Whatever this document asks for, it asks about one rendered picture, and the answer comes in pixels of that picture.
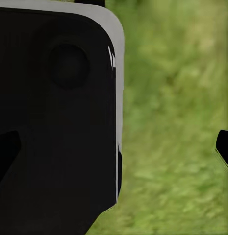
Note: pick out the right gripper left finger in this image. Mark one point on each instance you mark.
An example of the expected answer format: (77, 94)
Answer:
(10, 145)

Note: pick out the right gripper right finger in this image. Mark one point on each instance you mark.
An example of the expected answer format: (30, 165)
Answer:
(222, 144)

